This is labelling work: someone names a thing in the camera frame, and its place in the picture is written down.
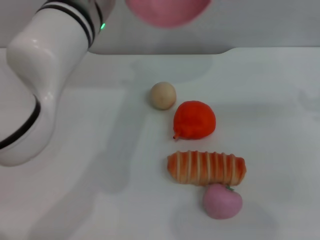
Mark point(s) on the orange toy fruit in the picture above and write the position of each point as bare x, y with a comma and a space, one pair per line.
195, 121

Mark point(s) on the pink plastic bowl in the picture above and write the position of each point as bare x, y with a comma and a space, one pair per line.
167, 12

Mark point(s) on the beige toy ball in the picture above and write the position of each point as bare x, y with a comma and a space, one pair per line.
163, 96

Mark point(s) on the orange striped toy bread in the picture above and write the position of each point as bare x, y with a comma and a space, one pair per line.
207, 168

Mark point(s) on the pink toy peach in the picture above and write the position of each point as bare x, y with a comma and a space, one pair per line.
222, 202

